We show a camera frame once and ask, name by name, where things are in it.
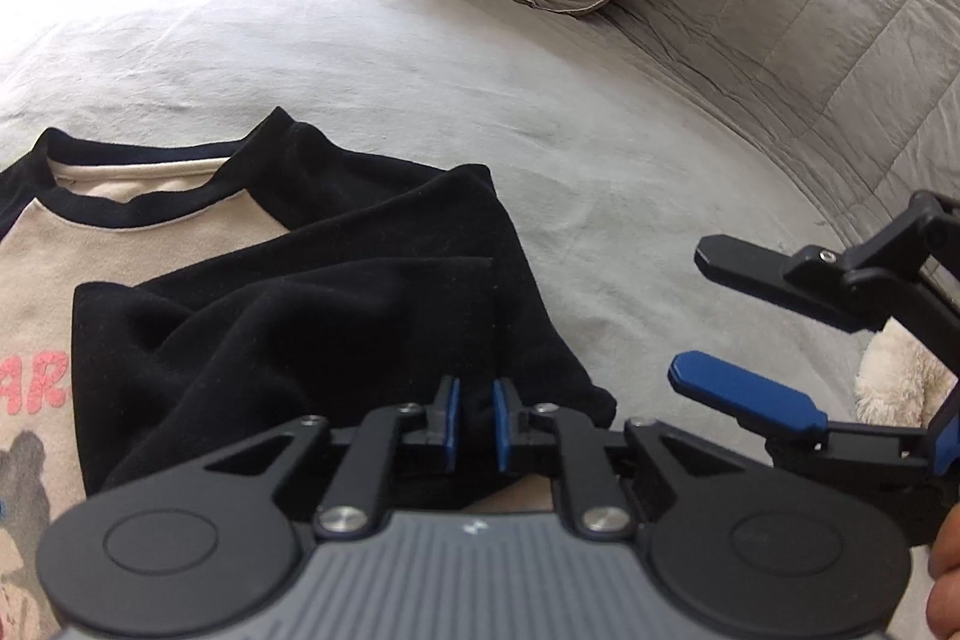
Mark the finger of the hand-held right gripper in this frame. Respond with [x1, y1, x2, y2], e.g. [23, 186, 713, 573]
[694, 190, 960, 335]
[666, 350, 932, 473]

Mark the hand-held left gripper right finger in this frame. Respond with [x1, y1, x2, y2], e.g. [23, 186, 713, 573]
[490, 379, 752, 537]

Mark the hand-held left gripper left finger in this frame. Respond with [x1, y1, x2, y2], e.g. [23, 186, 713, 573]
[201, 376, 461, 540]

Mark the black and beige raglan sweatshirt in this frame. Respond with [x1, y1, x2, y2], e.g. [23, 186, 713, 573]
[0, 106, 617, 615]

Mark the person's right hand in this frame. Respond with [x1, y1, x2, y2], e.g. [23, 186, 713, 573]
[926, 511, 960, 638]

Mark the white plush toy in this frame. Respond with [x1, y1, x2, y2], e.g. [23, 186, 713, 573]
[855, 317, 955, 428]

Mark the grey quilted headboard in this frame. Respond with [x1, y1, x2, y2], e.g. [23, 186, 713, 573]
[352, 0, 960, 386]

